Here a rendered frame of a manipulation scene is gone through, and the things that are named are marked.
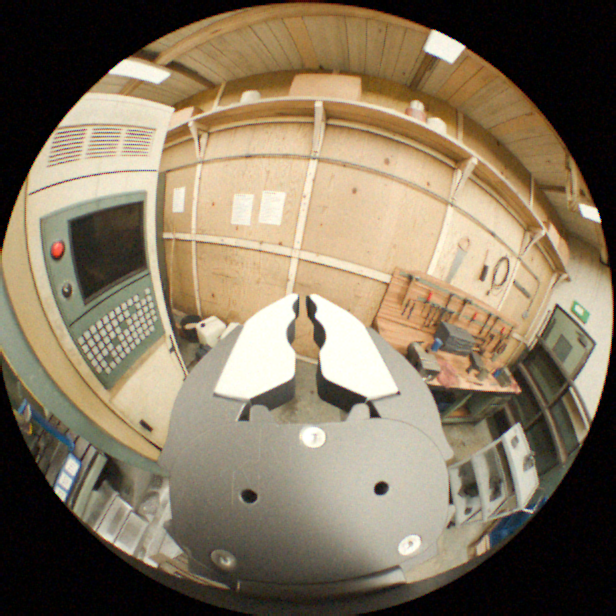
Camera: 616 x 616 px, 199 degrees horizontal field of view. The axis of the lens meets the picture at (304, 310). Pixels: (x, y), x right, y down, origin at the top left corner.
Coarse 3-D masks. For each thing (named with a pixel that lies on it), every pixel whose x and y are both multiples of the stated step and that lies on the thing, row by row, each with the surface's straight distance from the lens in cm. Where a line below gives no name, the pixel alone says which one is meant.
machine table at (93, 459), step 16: (48, 416) 150; (48, 432) 145; (64, 432) 130; (32, 448) 163; (48, 448) 142; (64, 448) 127; (80, 448) 116; (96, 448) 111; (48, 464) 142; (96, 464) 110; (48, 480) 142; (80, 480) 116; (80, 496) 121; (80, 512) 130
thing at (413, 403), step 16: (384, 352) 8; (400, 368) 8; (400, 384) 7; (416, 384) 7; (368, 400) 6; (384, 400) 6; (400, 400) 7; (416, 400) 7; (432, 400) 7; (384, 416) 6; (400, 416) 6; (416, 416) 7; (432, 416) 7; (432, 432) 7; (448, 448) 7
